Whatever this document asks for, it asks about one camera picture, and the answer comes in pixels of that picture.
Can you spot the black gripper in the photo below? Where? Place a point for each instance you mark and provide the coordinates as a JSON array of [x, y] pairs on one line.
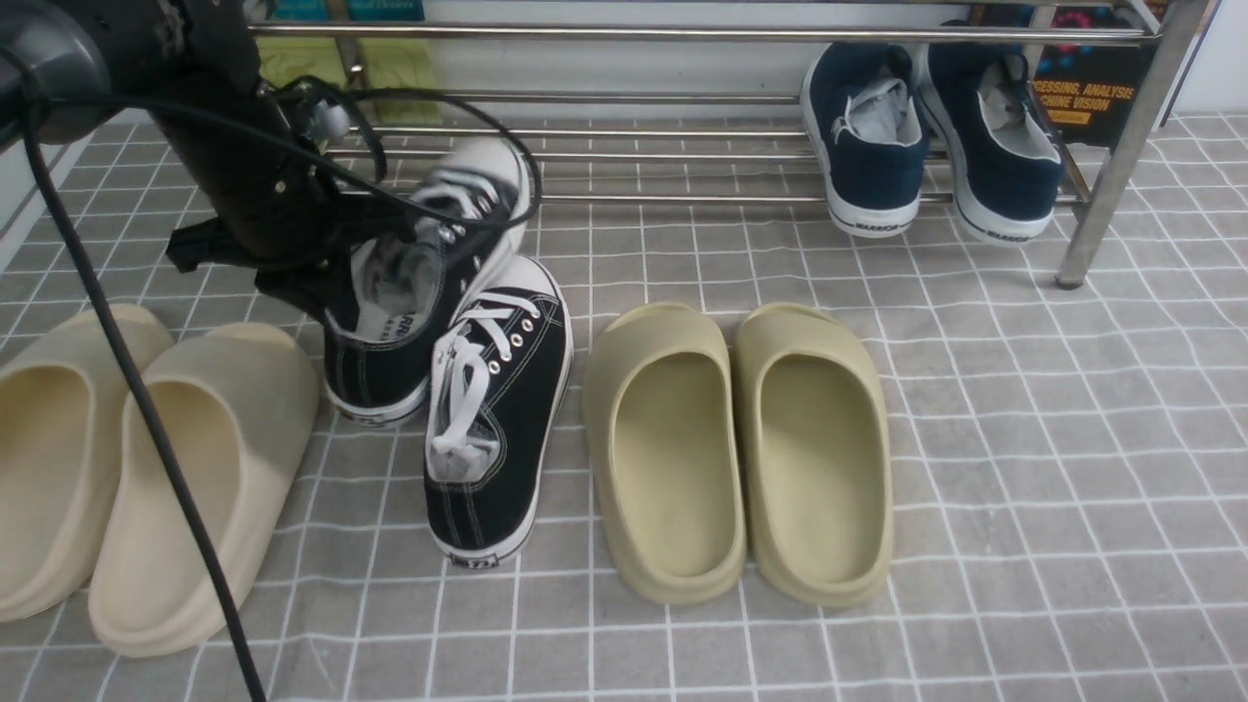
[[284, 218]]

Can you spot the black canvas sneaker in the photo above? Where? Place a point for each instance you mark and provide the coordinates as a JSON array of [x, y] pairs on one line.
[[497, 380], [405, 289]]

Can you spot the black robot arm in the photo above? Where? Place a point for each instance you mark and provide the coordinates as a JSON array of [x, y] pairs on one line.
[[194, 66]]

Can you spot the steel shoe rack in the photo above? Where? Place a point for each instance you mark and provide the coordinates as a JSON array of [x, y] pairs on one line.
[[621, 72]]

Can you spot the cream slipper right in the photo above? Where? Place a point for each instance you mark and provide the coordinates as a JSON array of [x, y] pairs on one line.
[[238, 404]]

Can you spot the cream slipper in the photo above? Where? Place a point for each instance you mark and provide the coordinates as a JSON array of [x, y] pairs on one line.
[[238, 404], [61, 405]]

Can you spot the yellow-green box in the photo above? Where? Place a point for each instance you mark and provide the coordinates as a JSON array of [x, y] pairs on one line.
[[388, 63]]

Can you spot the cream slipper left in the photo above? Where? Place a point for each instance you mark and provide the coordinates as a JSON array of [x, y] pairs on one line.
[[61, 405]]

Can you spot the olive green slipper left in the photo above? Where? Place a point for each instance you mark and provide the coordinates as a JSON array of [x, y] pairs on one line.
[[661, 438]]

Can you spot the olive green slipper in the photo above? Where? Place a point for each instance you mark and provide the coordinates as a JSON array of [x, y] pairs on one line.
[[813, 429], [661, 438]]

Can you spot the olive green slipper right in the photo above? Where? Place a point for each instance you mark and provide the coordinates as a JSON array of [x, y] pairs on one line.
[[813, 429]]

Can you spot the navy sneaker left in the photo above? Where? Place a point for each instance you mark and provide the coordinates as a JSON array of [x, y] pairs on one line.
[[858, 104]]

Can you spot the navy sneaker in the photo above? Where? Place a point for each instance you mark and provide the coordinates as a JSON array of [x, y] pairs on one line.
[[858, 104], [1006, 168]]

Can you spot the navy sneaker right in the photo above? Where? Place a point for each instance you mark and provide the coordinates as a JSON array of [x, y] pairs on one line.
[[1006, 168]]

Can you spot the dark printed book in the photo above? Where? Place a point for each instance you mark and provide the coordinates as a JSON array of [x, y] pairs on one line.
[[1088, 91]]

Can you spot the grey checkered floor cloth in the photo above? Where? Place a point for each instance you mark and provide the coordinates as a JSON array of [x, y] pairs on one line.
[[1068, 467]]

